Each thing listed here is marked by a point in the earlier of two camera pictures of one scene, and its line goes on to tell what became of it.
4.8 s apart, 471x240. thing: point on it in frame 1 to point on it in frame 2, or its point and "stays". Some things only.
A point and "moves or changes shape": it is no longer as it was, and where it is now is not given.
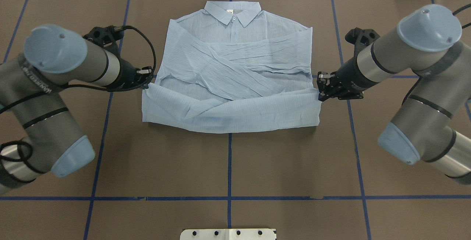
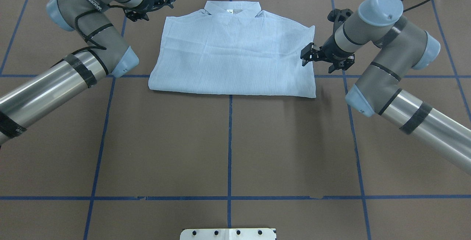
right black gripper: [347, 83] to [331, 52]
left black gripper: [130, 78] to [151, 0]
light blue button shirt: [230, 67] moves or changes shape
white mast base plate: [228, 234] stays
